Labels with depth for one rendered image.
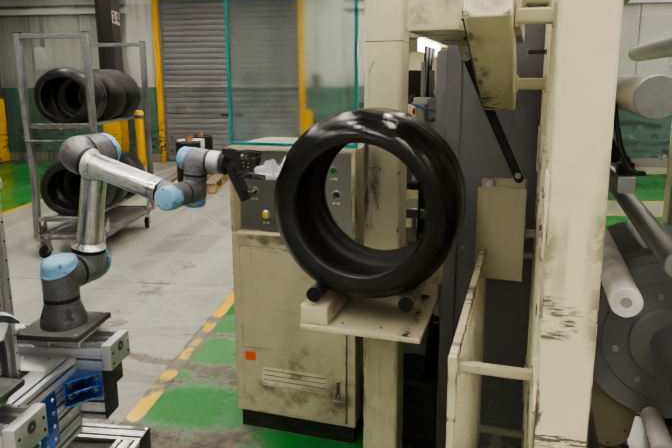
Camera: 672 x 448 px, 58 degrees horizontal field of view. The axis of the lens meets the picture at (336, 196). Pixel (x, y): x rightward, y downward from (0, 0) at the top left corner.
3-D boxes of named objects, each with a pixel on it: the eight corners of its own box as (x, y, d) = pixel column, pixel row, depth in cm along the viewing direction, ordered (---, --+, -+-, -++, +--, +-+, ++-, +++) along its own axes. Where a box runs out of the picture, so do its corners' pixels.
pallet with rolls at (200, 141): (177, 179, 941) (174, 130, 927) (229, 179, 943) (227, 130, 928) (156, 194, 823) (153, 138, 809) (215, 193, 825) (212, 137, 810)
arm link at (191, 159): (186, 169, 203) (187, 143, 201) (216, 173, 200) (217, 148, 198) (173, 172, 195) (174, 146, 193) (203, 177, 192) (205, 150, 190)
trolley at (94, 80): (100, 224, 655) (85, 41, 618) (158, 225, 651) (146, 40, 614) (34, 260, 524) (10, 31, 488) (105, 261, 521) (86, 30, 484)
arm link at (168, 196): (44, 133, 189) (179, 186, 179) (69, 130, 200) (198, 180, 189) (39, 168, 192) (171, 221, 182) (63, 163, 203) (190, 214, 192)
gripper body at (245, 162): (252, 154, 186) (217, 149, 189) (251, 181, 187) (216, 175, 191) (263, 151, 193) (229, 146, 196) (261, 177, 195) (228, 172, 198)
